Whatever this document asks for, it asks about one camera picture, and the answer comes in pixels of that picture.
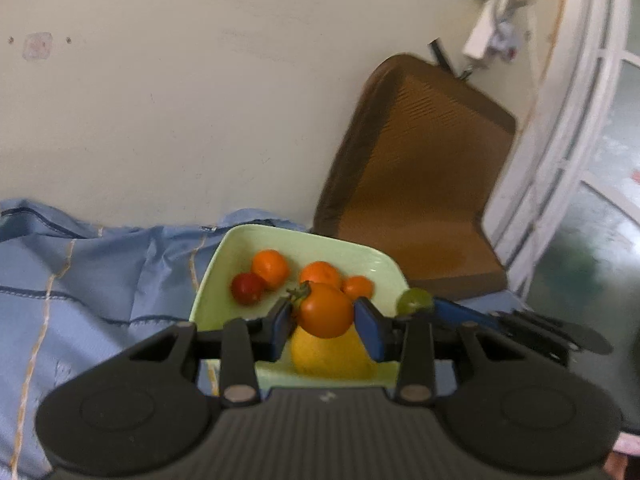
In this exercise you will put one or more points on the orange tomato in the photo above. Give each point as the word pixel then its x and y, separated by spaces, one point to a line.
pixel 325 312

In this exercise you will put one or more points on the pink wall sticker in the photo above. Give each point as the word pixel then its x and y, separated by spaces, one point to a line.
pixel 37 46

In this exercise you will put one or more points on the white power strip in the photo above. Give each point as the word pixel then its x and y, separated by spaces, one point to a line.
pixel 487 22

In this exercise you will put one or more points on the red tomato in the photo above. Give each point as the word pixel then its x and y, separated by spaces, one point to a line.
pixel 247 288

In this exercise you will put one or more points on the light green plastic basket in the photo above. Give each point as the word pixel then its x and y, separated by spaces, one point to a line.
pixel 235 255

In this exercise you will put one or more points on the orange mandarin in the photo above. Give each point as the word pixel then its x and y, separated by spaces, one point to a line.
pixel 270 267
pixel 357 287
pixel 320 274

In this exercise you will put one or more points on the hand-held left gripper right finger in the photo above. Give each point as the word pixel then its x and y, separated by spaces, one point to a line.
pixel 370 332

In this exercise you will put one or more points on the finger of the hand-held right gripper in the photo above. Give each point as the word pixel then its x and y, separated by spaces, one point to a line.
pixel 457 310

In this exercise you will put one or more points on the white door frame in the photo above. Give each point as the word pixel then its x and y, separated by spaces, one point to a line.
pixel 575 110

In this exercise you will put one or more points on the short black tape strip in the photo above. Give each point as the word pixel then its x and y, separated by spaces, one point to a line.
pixel 442 57

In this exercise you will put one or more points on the yellow grapefruit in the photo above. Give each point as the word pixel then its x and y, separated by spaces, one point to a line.
pixel 325 357

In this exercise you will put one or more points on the green tomato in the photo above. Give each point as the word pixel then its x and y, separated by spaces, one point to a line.
pixel 414 300

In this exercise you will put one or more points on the blue striped bedsheet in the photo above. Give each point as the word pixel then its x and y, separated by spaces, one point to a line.
pixel 75 285

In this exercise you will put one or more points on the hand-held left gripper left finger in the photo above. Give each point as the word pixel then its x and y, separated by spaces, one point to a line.
pixel 282 332

